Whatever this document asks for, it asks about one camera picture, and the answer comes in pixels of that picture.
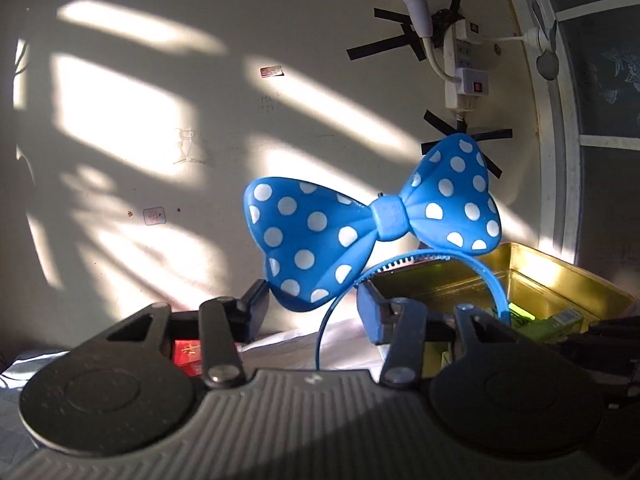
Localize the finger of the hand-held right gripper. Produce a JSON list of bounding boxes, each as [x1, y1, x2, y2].
[[552, 316, 640, 361]]

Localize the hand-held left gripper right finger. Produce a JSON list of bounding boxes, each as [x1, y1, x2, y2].
[[357, 280, 543, 390]]

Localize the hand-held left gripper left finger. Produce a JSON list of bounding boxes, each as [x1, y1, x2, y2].
[[75, 279, 272, 391]]

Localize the green cardboard box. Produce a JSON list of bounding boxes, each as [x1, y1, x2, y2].
[[509, 307, 585, 342]]

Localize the small red box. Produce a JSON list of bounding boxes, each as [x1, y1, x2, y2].
[[172, 339, 204, 378]]

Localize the blue polka dot bow headband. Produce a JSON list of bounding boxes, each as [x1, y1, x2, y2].
[[243, 132, 513, 372]]

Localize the pink biscuit tin box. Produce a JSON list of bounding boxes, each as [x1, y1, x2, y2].
[[370, 241, 637, 356]]

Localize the black tape strips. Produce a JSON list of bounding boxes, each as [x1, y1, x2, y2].
[[346, 0, 514, 180]]

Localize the grey window latch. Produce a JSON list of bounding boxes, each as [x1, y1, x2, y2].
[[536, 20, 559, 81]]

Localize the white power strip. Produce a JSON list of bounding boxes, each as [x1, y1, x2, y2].
[[444, 19, 489, 111]]

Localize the white window frame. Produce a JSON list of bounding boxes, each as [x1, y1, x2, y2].
[[492, 0, 640, 273]]

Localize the white adapter with red switch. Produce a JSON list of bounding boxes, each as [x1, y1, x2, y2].
[[460, 67, 490, 97]]

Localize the small white plug with cable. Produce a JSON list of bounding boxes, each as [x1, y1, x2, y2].
[[479, 27, 557, 55]]

